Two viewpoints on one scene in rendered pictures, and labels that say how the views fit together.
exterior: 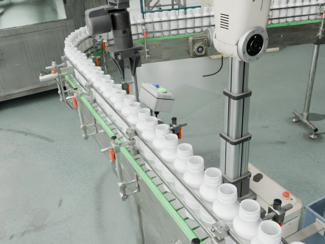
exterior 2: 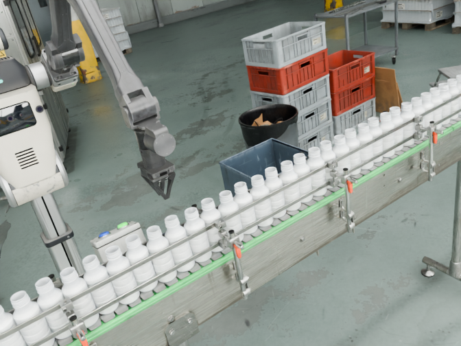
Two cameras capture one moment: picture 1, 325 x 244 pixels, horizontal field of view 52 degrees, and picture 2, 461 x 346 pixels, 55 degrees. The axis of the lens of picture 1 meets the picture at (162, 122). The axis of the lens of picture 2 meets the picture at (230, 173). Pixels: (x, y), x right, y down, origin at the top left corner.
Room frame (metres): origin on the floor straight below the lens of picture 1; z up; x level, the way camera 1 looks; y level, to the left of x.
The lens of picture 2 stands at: (0.89, 1.17, 1.80)
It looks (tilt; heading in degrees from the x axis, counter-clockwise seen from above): 27 degrees down; 266
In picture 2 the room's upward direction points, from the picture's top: 11 degrees counter-clockwise
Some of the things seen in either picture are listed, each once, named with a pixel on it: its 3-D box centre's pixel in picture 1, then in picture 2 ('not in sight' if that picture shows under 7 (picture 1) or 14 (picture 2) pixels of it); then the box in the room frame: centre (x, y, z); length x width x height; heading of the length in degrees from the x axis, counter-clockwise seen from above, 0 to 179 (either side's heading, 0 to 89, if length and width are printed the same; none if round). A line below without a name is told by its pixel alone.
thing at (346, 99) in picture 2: not in sight; (339, 92); (-0.63, -2.93, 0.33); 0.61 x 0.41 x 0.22; 28
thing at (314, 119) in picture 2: not in sight; (293, 117); (-0.04, -2.54, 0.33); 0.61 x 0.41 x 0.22; 32
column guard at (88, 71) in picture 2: not in sight; (81, 51); (2.52, -7.58, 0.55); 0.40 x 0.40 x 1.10; 25
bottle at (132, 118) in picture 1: (137, 127); (196, 234); (0.94, 0.08, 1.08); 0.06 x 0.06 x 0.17
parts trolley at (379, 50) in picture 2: not in sight; (359, 33); (-1.53, -4.52, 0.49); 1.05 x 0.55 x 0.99; 25
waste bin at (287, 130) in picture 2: not in sight; (273, 152); (0.30, -1.95, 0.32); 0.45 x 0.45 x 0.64
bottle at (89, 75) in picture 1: (94, 82); (31, 321); (1.37, 0.29, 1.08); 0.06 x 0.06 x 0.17
